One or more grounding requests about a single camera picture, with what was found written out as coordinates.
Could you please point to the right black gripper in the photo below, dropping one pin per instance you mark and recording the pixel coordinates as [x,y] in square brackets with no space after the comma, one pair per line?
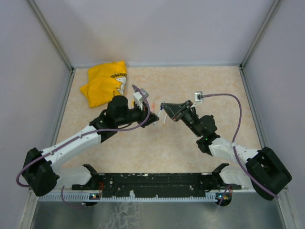
[174,110]

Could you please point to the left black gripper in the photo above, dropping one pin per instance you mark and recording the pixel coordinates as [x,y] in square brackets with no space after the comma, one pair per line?
[152,118]

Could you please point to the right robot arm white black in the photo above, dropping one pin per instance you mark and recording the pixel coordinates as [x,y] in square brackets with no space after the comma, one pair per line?
[258,169]

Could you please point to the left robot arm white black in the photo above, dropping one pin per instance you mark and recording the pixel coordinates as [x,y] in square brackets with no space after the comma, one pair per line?
[42,169]

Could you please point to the yellow folded shirt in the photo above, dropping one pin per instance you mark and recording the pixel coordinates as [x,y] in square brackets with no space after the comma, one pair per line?
[105,81]

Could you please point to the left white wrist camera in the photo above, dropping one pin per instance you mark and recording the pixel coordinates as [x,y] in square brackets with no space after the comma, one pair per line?
[140,96]

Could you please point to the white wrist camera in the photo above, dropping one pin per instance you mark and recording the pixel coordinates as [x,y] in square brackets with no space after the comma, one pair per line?
[140,96]
[199,96]

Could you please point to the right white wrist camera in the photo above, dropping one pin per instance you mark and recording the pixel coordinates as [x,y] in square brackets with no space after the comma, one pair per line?
[199,96]

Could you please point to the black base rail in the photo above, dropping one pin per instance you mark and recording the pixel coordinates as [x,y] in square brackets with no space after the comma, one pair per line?
[211,180]

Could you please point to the aluminium frame side rail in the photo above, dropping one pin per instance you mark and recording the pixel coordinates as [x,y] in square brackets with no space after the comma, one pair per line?
[253,112]

